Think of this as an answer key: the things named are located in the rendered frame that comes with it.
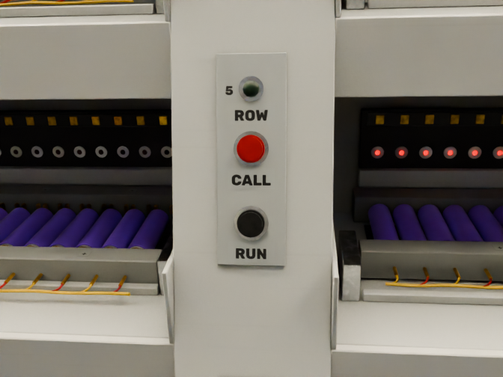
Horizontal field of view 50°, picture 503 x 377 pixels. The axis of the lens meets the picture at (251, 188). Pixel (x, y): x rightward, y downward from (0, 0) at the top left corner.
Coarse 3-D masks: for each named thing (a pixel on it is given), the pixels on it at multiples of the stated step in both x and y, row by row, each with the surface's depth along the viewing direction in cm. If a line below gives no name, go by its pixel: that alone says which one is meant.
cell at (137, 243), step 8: (152, 216) 45; (160, 216) 45; (144, 224) 43; (152, 224) 43; (160, 224) 44; (144, 232) 42; (152, 232) 42; (160, 232) 44; (136, 240) 41; (144, 240) 41; (152, 240) 42; (144, 248) 40; (152, 248) 41
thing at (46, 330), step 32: (160, 256) 37; (160, 288) 37; (0, 320) 35; (32, 320) 35; (64, 320) 35; (96, 320) 35; (128, 320) 35; (160, 320) 35; (0, 352) 34; (32, 352) 34; (64, 352) 34; (96, 352) 33; (128, 352) 33; (160, 352) 33
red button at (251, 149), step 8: (248, 136) 31; (256, 136) 31; (240, 144) 31; (248, 144) 31; (256, 144) 30; (240, 152) 31; (248, 152) 31; (256, 152) 30; (248, 160) 31; (256, 160) 31
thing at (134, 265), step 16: (0, 256) 38; (16, 256) 38; (32, 256) 38; (48, 256) 38; (64, 256) 38; (80, 256) 38; (96, 256) 38; (112, 256) 38; (128, 256) 38; (144, 256) 38; (0, 272) 39; (16, 272) 38; (32, 272) 38; (48, 272) 38; (64, 272) 38; (80, 272) 38; (96, 272) 38; (112, 272) 38; (128, 272) 38; (144, 272) 37; (0, 288) 37
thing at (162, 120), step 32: (0, 128) 50; (32, 128) 49; (64, 128) 49; (96, 128) 49; (128, 128) 48; (160, 128) 48; (0, 160) 51; (32, 160) 51; (64, 160) 50; (96, 160) 50; (128, 160) 50; (160, 160) 49
